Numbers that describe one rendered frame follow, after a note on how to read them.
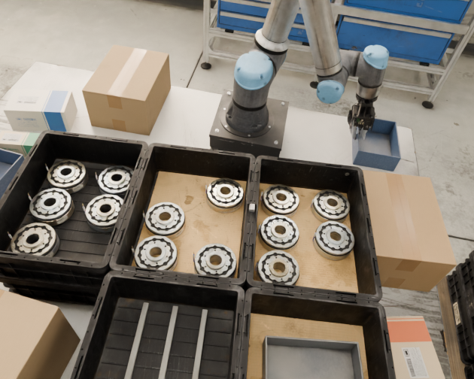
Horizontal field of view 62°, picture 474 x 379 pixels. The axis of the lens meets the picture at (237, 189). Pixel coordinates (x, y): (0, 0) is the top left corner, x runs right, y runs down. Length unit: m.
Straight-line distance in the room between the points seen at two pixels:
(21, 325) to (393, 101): 2.76
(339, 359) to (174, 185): 0.62
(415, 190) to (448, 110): 2.06
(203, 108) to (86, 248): 0.79
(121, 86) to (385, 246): 0.99
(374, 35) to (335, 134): 1.40
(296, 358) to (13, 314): 0.59
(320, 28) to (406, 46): 1.87
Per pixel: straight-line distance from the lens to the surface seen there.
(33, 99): 1.59
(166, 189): 1.14
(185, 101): 1.64
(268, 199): 1.10
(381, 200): 1.19
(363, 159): 1.48
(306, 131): 1.56
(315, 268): 1.04
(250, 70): 1.25
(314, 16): 1.11
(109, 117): 1.50
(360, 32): 2.88
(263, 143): 1.33
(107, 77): 1.51
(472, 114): 3.36
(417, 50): 2.99
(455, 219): 2.53
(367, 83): 1.33
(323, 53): 1.16
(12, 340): 0.93
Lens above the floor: 1.71
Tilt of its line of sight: 50 degrees down
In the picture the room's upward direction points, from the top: 7 degrees clockwise
